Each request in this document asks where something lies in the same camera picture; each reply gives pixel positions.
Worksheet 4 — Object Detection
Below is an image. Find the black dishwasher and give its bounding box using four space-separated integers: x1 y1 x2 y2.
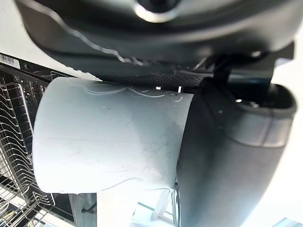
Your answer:
0 52 77 227

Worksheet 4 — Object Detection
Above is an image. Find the white cup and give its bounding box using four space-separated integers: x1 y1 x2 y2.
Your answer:
32 77 194 194

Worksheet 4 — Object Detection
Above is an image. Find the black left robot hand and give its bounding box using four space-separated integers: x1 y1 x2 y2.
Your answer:
13 0 303 227

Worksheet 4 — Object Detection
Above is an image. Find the steel wire dishwasher rack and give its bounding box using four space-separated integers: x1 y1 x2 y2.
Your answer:
0 70 55 227

